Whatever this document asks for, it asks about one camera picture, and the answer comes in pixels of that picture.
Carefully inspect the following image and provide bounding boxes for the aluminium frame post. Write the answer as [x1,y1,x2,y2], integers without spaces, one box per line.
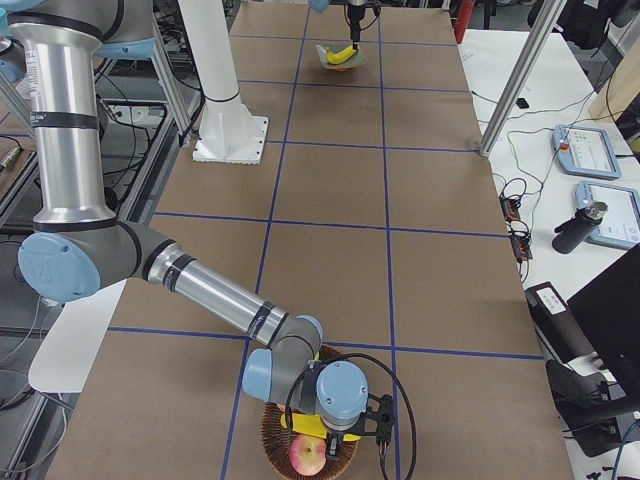
[479,0,567,157]

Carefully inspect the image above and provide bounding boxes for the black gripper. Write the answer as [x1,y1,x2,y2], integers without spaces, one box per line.
[347,3,364,50]
[325,427,345,461]

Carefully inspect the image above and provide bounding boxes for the teach pendant lower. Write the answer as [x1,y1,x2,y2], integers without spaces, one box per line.
[575,180,639,250]

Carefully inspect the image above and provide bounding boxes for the teach pendant upper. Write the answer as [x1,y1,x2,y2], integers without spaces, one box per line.
[552,124,622,180]

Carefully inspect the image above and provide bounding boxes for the yellow banana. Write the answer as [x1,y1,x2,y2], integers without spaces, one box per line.
[279,411,362,442]
[324,45,358,66]

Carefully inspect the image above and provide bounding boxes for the blue tape line crosswise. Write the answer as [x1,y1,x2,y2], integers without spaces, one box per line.
[153,211,509,239]

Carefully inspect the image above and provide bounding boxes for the black monitor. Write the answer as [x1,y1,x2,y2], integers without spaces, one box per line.
[569,246,639,393]

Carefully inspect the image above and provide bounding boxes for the blue tape line lengthwise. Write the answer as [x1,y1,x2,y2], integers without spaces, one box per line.
[376,14,404,479]

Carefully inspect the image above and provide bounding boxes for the black box with label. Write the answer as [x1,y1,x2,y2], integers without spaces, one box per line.
[525,282,596,363]

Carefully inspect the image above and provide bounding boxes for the dark grey bottle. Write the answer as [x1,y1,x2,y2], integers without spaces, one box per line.
[551,201,608,254]

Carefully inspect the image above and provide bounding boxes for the pink red apple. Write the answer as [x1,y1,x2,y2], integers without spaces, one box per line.
[289,434,326,476]

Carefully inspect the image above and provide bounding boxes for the white chair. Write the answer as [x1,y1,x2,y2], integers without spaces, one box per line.
[28,281,126,394]

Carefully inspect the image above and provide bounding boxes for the teach pendant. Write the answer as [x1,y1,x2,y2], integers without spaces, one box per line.
[575,180,639,250]
[552,124,622,180]

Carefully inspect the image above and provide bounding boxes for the brown wicker basket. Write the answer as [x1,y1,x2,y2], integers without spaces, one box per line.
[258,344,359,480]

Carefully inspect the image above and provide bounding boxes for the grey square plate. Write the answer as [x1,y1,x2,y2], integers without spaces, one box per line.
[316,43,365,71]

